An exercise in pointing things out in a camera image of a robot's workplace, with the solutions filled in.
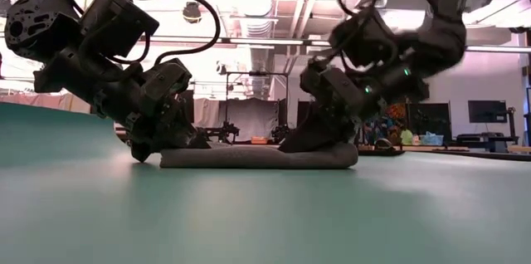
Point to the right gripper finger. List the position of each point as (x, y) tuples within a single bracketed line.
[(323, 131)]

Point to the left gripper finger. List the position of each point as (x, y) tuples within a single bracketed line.
[(195, 139)]

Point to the grey towel with white label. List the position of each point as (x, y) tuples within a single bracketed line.
[(257, 158)]

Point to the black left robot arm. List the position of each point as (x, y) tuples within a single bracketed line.
[(41, 19)]

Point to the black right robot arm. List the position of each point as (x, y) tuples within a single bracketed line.
[(448, 35)]

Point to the light blue bag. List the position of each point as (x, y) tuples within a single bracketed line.
[(431, 138)]

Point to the orange box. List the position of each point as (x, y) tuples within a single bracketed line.
[(259, 140)]

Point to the green table mat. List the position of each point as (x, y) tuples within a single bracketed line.
[(249, 214)]

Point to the black monitor on stand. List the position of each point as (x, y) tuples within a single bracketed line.
[(487, 111)]

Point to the black ceiling dome lamp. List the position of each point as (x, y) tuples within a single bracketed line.
[(191, 12)]

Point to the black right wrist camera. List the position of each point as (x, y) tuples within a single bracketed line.
[(327, 85)]

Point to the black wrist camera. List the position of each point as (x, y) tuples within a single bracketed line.
[(327, 85), (166, 79)]

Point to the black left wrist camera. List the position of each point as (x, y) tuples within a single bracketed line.
[(166, 79)]

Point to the ceiling light rail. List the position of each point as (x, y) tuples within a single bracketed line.
[(269, 41)]

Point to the silver ventilation duct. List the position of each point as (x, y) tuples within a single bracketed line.
[(258, 6)]

